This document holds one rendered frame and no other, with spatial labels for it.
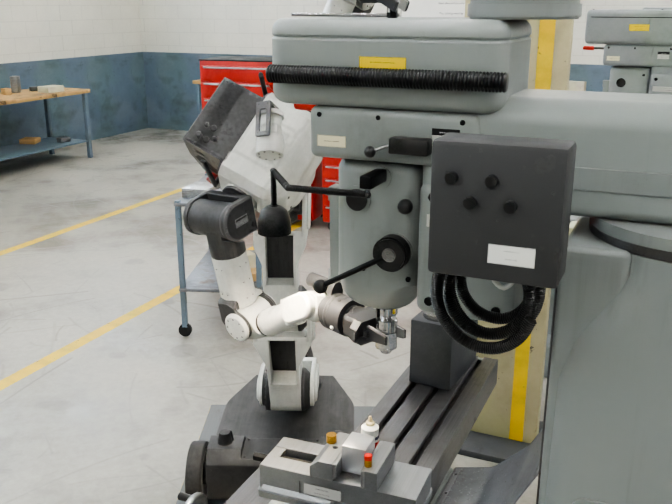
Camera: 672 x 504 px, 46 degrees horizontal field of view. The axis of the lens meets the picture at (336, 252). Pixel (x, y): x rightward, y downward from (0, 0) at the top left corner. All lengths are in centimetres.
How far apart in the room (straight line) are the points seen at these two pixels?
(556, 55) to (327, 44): 186
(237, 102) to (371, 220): 63
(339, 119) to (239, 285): 65
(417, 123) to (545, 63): 184
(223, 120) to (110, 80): 1060
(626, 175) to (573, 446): 49
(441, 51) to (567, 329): 53
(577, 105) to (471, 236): 34
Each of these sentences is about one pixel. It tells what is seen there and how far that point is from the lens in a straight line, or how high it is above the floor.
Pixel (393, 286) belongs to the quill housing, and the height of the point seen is 138.
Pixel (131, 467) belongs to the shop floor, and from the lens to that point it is 366.
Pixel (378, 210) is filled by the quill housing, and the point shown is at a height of 153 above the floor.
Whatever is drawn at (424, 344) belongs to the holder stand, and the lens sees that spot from 217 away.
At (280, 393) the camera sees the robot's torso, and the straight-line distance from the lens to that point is 262.
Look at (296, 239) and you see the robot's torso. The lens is 233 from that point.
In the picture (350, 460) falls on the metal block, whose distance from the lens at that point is 168.
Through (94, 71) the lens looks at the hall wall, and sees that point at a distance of 1234.
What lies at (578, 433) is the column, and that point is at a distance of 149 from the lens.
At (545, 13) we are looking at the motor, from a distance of 143.
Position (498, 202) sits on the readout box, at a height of 164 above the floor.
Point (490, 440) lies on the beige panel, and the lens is 374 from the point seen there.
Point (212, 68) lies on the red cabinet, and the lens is 716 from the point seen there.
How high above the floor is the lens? 192
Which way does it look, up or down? 17 degrees down
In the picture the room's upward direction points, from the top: straight up
